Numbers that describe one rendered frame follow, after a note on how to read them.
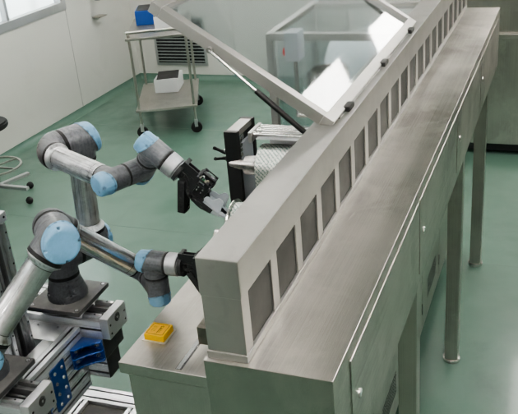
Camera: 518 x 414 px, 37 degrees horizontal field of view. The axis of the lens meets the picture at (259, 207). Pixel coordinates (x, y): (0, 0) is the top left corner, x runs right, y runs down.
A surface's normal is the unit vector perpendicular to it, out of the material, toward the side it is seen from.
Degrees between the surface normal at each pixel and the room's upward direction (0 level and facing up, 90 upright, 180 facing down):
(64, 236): 85
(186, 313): 0
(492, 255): 0
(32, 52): 90
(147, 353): 0
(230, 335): 90
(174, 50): 90
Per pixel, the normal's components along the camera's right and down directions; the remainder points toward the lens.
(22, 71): 0.93, 0.08
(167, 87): -0.08, 0.43
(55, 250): 0.51, 0.24
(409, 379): -0.36, 0.43
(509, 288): -0.08, -0.90
